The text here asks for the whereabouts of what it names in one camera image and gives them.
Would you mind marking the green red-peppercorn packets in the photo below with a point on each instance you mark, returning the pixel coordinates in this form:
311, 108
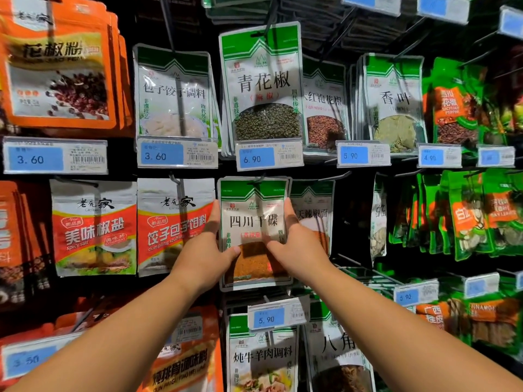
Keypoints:
456, 106

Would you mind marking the green orange Guangxi cinnamon bags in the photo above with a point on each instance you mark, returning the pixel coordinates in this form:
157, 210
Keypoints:
437, 314
497, 318

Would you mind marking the person's left forearm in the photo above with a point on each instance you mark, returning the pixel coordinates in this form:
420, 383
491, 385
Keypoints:
106, 347

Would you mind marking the orange chili packets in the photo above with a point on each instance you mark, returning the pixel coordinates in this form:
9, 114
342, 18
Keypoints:
61, 65

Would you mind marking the orange seasoning packet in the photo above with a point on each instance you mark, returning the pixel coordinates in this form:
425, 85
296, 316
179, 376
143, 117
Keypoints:
184, 367

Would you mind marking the orange bold-print packets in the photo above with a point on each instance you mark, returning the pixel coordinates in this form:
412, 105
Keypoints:
16, 245

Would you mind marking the white red-label packets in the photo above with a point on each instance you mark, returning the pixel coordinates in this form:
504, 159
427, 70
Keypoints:
176, 224
94, 228

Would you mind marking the clear white-slice packets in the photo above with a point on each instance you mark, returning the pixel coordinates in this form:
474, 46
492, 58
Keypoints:
378, 216

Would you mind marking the person's left hand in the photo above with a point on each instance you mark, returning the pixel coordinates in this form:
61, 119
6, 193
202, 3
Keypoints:
204, 261

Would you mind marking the person's right forearm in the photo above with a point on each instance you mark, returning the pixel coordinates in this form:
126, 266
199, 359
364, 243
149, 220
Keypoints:
417, 330

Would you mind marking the person's right hand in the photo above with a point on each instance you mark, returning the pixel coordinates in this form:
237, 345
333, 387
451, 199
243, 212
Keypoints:
298, 249

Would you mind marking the clear orange powder packets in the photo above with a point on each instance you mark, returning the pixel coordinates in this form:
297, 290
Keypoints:
237, 192

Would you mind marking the clear dried-leaf packets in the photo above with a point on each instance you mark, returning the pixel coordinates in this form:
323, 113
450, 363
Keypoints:
394, 106

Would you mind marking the clear red peppercorn packets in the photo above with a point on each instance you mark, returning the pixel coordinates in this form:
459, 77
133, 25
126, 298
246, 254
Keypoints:
325, 110

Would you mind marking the clear green peppercorn packets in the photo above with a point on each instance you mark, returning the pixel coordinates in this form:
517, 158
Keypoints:
261, 85

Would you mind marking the green leaf packets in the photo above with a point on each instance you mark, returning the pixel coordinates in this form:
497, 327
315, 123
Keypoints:
505, 212

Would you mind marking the green white-slice packets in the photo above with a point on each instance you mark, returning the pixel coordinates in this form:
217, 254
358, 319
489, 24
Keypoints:
458, 212

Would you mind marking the clear brown-spice packets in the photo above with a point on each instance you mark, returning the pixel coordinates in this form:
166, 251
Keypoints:
343, 363

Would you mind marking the clear chili powder packets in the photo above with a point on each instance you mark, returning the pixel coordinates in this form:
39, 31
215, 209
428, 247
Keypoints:
315, 204

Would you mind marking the red green packets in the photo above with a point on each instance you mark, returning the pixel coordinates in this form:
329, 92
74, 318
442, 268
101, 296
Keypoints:
511, 102

